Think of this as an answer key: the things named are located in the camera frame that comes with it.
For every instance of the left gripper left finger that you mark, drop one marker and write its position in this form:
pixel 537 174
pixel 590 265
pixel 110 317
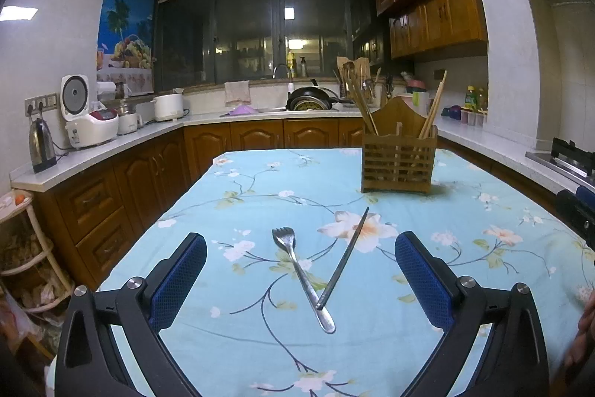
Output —
pixel 89 362

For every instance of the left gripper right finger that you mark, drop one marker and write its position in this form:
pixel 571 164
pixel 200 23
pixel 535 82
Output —
pixel 514 361

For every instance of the metal chopstick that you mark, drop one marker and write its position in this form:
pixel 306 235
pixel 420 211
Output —
pixel 322 301

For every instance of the person right hand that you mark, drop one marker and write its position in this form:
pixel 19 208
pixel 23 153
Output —
pixel 583 345

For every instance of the gas stove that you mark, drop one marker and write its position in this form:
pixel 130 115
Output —
pixel 567 159

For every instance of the oil bottles on counter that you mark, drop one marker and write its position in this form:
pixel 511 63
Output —
pixel 475 100

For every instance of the wooden utensil holder box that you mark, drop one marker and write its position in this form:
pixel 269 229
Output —
pixel 399 153

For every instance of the electric kettle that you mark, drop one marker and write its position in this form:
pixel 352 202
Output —
pixel 41 146

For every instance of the floral blue tablecloth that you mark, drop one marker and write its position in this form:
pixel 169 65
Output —
pixel 247 328

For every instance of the silver fork left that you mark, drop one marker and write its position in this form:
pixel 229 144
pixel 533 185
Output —
pixel 285 238

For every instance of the white rice cooker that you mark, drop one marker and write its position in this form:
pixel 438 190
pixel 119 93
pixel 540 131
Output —
pixel 86 127

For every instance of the small white cooker pot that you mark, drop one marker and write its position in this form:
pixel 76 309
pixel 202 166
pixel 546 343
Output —
pixel 129 120

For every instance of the counter wooden utensil rack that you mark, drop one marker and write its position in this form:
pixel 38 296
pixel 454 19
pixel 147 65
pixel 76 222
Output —
pixel 358 73

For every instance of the white pot on counter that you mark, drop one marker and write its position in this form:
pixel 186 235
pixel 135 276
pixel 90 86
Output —
pixel 168 107

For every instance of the black wok in sink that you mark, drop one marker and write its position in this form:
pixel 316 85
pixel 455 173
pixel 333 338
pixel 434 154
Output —
pixel 311 97

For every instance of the purple basin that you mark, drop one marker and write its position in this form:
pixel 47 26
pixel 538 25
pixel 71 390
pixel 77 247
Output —
pixel 243 110

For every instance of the hanging dish towel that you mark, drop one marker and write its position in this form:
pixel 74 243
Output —
pixel 237 93

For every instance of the tropical fruit poster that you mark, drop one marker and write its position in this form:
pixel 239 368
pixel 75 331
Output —
pixel 125 45

